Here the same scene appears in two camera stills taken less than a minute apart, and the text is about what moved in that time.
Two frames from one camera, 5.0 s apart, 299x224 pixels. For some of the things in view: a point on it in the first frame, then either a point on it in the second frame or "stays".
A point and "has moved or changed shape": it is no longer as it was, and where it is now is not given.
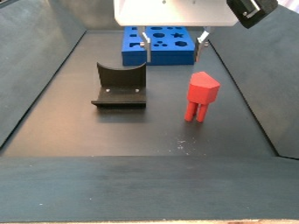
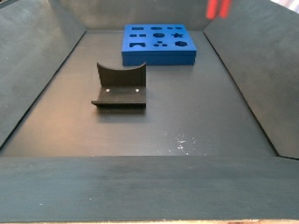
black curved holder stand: [123, 87] stays
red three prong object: [200, 94] has moved or changed shape
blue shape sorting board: [172, 46] stays
